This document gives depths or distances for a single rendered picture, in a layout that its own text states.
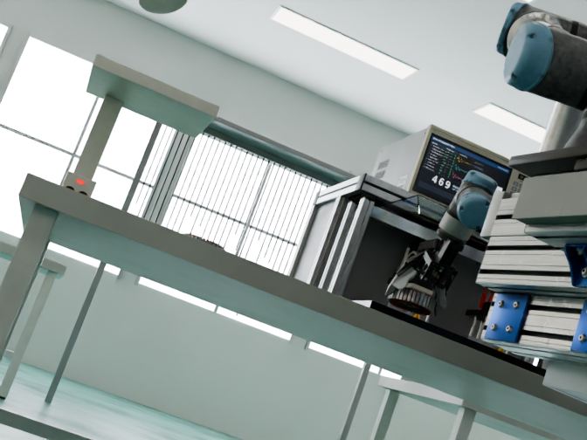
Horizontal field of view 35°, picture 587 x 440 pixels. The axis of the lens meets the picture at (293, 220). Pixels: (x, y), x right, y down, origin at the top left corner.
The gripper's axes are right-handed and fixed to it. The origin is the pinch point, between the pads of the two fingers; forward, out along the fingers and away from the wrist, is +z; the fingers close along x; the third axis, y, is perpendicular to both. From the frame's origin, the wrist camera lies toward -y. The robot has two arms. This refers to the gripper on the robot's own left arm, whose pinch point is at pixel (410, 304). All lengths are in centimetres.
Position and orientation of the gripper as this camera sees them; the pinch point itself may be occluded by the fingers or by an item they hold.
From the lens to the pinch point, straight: 226.2
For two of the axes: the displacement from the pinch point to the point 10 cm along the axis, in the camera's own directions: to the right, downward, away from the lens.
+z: -4.2, 8.6, 2.8
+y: 0.9, 3.5, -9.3
